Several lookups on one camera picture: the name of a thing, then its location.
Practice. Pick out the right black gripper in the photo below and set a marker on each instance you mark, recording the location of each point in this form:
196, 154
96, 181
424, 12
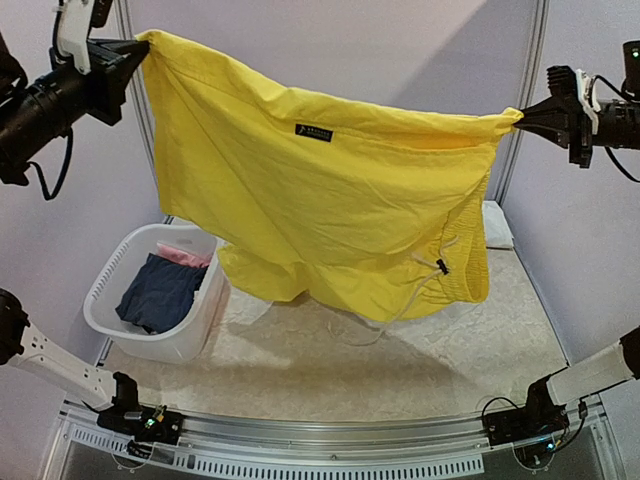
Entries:
578, 121

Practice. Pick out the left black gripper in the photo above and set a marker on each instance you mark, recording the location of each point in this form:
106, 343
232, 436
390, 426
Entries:
115, 68

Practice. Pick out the white t-shirt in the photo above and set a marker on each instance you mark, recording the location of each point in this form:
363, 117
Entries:
497, 231

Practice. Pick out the yellow garment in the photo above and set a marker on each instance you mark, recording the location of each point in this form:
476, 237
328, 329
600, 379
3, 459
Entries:
368, 209

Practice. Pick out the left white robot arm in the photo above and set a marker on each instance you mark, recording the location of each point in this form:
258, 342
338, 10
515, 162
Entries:
32, 115

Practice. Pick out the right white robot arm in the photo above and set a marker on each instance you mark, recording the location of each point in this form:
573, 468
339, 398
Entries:
577, 233

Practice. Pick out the white plastic laundry basket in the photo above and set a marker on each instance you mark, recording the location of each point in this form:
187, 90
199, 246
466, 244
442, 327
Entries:
180, 344

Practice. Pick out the pink garment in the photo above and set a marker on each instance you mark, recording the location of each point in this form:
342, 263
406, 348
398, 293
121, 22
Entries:
182, 257

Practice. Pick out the dark blue garment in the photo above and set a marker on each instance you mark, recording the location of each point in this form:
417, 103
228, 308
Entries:
160, 295

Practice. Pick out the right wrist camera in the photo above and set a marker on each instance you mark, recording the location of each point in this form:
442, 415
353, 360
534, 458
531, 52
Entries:
569, 91

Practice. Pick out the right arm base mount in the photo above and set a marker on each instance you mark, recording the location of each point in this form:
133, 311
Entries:
504, 422

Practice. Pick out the front aluminium rail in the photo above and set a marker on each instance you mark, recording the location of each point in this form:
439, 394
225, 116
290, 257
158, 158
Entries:
222, 447

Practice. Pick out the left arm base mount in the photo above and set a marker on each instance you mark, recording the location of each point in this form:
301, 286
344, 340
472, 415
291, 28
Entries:
144, 424

